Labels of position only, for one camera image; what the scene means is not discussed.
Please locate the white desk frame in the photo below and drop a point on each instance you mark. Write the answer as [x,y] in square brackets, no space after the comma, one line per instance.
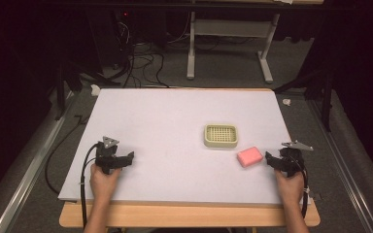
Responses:
[230,27]

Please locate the black computer tower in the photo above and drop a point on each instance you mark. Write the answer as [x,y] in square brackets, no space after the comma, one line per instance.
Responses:
[110,39]

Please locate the black metal stand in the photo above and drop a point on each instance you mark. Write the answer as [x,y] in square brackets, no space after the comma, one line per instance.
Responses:
[65,81]
[323,87]

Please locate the person's left hand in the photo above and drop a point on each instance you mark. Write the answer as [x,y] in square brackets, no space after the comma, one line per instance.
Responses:
[103,184]

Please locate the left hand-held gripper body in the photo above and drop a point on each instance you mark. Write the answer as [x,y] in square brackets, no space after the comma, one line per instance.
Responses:
[106,158]

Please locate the white table mat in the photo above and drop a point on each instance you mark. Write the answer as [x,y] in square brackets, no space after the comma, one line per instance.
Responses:
[175,145]

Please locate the crumpled white paper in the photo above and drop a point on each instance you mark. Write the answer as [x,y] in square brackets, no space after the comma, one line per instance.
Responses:
[95,90]
[287,102]

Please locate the wooden table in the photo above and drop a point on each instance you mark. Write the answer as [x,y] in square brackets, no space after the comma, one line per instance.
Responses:
[187,216]

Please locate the cream soap dish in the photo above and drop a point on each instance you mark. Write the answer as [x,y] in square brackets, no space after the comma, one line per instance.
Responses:
[220,136]

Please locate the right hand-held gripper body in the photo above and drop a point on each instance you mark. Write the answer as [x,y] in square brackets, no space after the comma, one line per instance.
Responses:
[289,160]

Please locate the metal floor rail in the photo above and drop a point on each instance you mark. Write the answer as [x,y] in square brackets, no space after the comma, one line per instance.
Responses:
[346,174]
[29,176]

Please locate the person's right hand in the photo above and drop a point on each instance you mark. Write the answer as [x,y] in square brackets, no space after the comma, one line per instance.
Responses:
[289,189]

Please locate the pink sponge block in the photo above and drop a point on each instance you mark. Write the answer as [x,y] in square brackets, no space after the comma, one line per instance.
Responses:
[250,156]

